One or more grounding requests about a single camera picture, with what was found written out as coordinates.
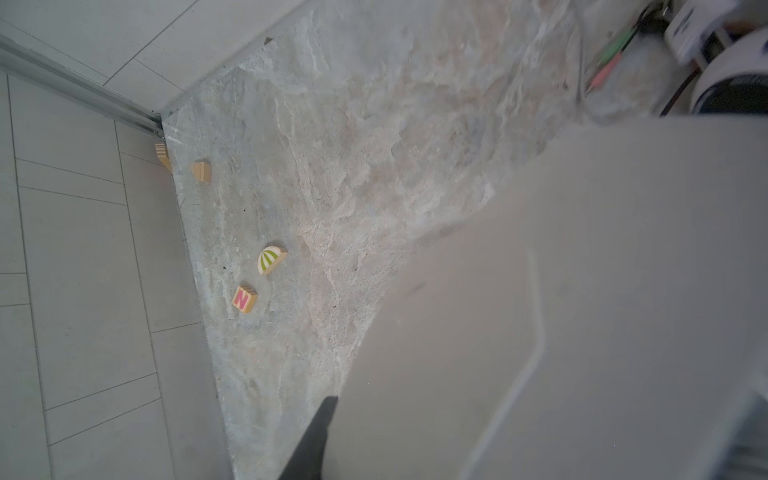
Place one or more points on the wooden block back left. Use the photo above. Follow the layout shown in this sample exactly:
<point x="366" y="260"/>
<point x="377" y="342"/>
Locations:
<point x="202" y="171"/>

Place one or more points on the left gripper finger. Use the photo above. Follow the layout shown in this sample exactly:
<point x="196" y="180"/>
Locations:
<point x="307" y="458"/>

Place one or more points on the wooden block left corner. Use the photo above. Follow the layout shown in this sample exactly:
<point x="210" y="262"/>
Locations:
<point x="163" y="156"/>

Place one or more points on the black and white headphones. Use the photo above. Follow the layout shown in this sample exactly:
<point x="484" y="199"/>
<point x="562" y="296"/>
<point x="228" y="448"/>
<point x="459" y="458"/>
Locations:
<point x="726" y="57"/>

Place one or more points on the green striped half-round block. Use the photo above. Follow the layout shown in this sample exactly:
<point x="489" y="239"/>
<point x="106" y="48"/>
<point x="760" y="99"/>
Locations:
<point x="269" y="258"/>

